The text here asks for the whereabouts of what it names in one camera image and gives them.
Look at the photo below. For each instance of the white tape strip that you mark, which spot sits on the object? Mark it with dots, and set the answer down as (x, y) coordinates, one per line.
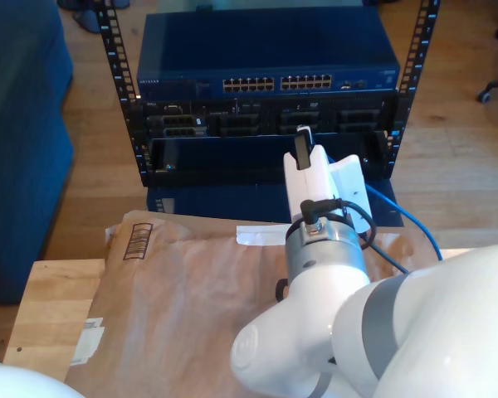
(257, 234)

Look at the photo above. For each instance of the blue network switch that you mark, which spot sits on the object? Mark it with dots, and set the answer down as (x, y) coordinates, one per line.
(253, 49)

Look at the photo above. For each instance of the brown packing paper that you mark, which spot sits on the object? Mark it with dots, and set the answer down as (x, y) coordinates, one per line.
(170, 311)

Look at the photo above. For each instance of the white shipping label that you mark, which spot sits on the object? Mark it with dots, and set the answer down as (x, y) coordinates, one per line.
(89, 340)

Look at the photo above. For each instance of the black office chair base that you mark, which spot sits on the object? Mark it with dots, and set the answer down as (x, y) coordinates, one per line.
(484, 96)

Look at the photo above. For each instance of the black server rack frame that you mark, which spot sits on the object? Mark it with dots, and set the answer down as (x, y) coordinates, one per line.
(139, 137)

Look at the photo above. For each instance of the black rack server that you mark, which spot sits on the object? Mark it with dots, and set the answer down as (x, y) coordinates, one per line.
(249, 124)

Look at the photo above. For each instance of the dark blue sofa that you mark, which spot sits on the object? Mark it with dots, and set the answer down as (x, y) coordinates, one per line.
(20, 145)

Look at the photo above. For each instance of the dark blue base plate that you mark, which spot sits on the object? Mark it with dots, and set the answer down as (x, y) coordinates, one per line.
(216, 203)

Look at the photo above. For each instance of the dark blue rack tray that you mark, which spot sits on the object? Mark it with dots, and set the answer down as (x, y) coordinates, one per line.
(232, 157)

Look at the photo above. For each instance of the dark blue slipper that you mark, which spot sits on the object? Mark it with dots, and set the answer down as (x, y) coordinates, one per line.
(87, 20)

